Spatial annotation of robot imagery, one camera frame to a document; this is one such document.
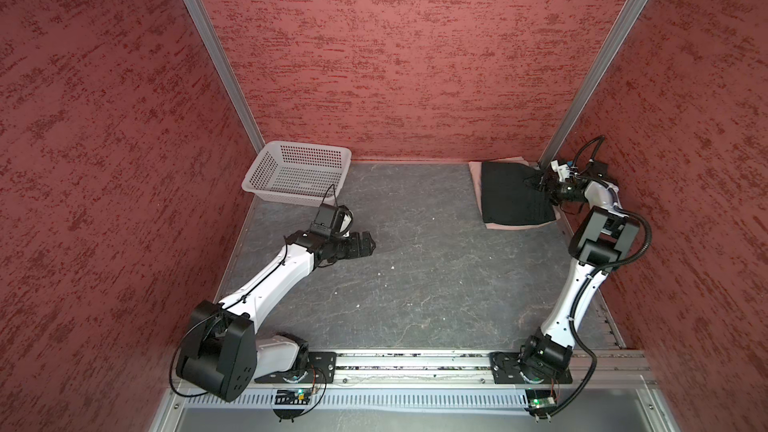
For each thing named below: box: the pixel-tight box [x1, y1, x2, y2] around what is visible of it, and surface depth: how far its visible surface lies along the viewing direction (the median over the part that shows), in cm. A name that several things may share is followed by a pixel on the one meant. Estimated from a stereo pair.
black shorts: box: [481, 162, 556, 225], surface depth 100 cm
